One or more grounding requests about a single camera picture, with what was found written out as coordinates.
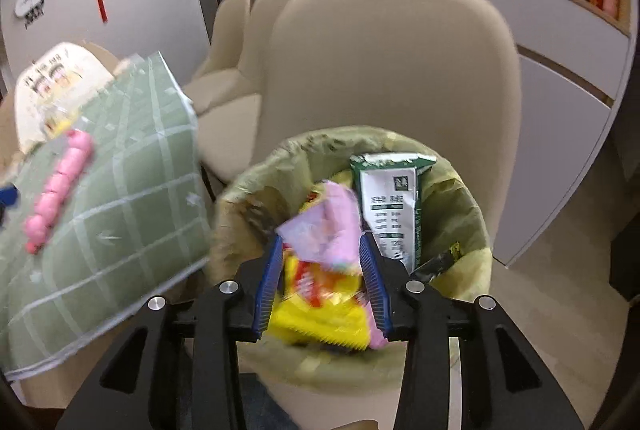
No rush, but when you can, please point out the large beige chair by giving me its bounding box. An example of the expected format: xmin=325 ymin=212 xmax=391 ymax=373
xmin=252 ymin=0 xmax=523 ymax=430

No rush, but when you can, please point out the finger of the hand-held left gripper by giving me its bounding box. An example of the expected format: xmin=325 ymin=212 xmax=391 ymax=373
xmin=0 ymin=184 xmax=21 ymax=211

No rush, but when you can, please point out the green and white snack bag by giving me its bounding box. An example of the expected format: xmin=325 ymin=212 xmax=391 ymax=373
xmin=349 ymin=152 xmax=437 ymax=273

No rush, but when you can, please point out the trash bin with yellow bag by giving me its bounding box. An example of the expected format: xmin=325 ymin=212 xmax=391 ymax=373
xmin=207 ymin=125 xmax=493 ymax=403

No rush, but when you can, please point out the pale pink printed wrapper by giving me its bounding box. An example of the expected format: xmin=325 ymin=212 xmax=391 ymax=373
xmin=276 ymin=182 xmax=388 ymax=351

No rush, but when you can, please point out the person's knee in jeans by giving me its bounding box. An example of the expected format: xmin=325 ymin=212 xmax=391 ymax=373
xmin=240 ymin=372 xmax=301 ymax=430

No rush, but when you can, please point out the pink caterpillar toy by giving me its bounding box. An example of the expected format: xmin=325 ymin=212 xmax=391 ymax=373
xmin=24 ymin=129 xmax=96 ymax=255

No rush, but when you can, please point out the green checked tablecloth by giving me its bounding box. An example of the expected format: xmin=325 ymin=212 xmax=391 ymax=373
xmin=0 ymin=51 xmax=213 ymax=383

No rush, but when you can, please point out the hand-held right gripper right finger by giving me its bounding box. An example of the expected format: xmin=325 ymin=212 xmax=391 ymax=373
xmin=359 ymin=231 xmax=586 ymax=430

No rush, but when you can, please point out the dark foil wrapper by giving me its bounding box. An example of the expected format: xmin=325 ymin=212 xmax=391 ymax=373
xmin=412 ymin=242 xmax=463 ymax=283

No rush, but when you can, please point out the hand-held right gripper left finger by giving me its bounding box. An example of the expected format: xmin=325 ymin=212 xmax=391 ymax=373
xmin=54 ymin=235 xmax=285 ymax=430

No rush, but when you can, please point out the yellow and red snack bag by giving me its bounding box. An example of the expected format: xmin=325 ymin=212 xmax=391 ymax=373
xmin=267 ymin=190 xmax=373 ymax=353

